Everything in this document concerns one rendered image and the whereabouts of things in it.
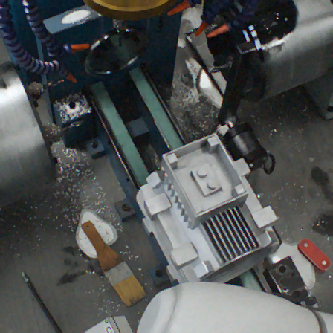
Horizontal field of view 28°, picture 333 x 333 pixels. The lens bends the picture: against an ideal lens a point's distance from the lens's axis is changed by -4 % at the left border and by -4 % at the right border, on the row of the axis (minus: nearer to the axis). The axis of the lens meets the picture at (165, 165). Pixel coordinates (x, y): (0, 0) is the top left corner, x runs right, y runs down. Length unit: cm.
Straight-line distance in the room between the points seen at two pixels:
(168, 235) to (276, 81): 38
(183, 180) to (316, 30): 41
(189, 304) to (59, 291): 82
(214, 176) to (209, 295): 54
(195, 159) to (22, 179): 30
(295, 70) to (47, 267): 64
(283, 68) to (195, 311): 79
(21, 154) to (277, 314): 65
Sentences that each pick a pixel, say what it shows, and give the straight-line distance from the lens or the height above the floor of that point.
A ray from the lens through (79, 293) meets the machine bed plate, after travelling 140.
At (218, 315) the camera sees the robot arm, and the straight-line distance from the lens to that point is 60.
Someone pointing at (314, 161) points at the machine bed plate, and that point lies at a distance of 156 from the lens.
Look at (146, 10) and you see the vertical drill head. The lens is 105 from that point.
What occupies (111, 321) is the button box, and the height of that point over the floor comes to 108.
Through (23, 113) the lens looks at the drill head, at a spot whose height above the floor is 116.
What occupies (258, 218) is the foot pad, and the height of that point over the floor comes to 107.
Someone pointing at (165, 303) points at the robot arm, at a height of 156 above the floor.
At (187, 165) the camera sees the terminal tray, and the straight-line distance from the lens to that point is 115.
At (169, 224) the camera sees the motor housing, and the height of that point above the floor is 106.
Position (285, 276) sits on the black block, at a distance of 138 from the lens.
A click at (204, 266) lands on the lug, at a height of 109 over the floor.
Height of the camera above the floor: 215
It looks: 65 degrees down
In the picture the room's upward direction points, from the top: 9 degrees clockwise
